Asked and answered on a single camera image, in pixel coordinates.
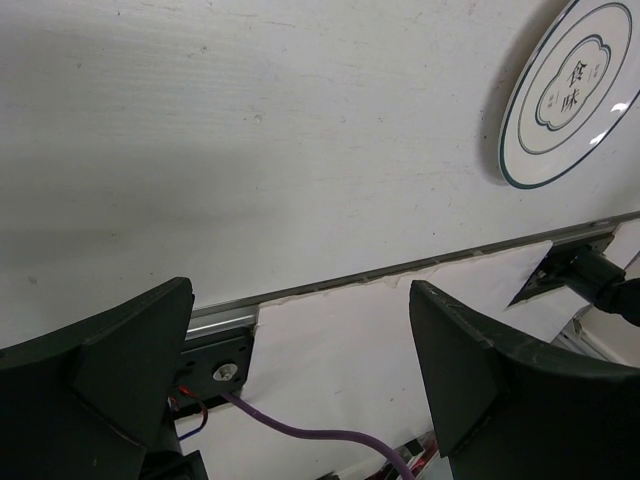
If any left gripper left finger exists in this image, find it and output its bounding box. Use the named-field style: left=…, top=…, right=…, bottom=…
left=1, top=277, right=194, bottom=479

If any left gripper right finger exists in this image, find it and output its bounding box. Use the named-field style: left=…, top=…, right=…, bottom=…
left=409, top=281, right=639, bottom=479

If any white green-rimmed plate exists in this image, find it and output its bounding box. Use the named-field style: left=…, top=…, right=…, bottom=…
left=498, top=1, right=639, bottom=190

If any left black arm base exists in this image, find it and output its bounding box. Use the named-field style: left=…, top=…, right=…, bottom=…
left=168, top=326, right=254, bottom=441

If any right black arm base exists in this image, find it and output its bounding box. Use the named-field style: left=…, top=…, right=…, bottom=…
left=510, top=231, right=615, bottom=306

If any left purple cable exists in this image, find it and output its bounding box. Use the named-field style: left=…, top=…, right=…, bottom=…
left=219, top=389, right=416, bottom=480

